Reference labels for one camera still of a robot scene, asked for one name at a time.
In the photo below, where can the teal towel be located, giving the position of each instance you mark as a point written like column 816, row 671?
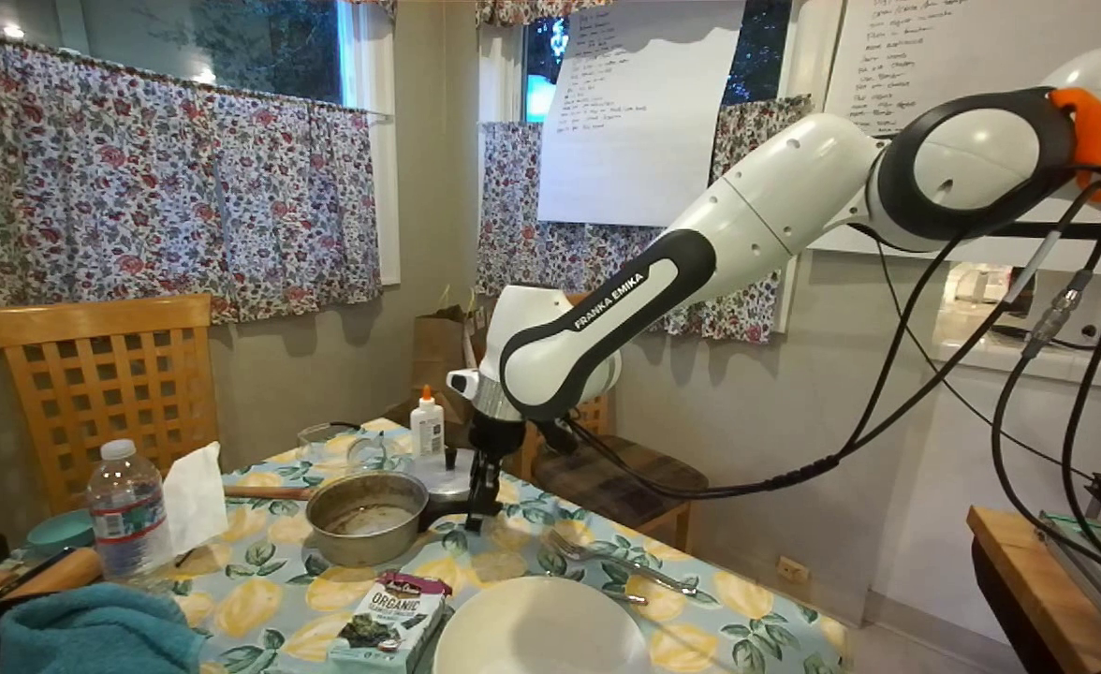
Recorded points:
column 97, row 630

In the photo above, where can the dark snack packet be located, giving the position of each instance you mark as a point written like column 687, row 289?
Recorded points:
column 389, row 626

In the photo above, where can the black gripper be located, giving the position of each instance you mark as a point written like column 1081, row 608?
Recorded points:
column 492, row 444

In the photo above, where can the white round plate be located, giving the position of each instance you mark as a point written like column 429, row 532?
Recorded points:
column 541, row 626

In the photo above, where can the floral curtain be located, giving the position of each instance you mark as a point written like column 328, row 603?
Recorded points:
column 126, row 183
column 519, row 247

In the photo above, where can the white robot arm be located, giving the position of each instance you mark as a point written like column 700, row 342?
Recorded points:
column 952, row 173

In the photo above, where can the silver pot lid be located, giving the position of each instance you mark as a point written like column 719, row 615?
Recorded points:
column 444, row 478

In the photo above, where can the silver pot with handle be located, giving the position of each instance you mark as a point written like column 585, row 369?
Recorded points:
column 376, row 519

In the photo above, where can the white glue bottle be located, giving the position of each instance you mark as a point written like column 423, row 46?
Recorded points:
column 429, row 422

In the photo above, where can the wooden workbench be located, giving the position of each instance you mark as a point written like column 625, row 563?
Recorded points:
column 1040, row 601

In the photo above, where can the lemon pattern tablecloth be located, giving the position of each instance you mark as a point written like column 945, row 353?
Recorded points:
column 270, row 603

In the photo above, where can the floral curtain right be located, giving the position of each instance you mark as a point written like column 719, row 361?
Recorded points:
column 519, row 247

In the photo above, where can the wooden lattice chair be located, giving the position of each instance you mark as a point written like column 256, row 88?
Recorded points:
column 111, row 369

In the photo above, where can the white paper sheet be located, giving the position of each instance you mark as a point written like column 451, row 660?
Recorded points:
column 633, row 111

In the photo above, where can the wooden chair far side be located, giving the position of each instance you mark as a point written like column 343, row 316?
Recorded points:
column 604, row 473

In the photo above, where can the floral curtain left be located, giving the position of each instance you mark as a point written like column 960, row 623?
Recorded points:
column 126, row 183

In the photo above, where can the clear water bottle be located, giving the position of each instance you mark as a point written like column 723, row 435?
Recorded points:
column 126, row 507

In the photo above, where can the white paper napkin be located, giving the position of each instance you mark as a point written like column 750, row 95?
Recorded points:
column 197, row 499

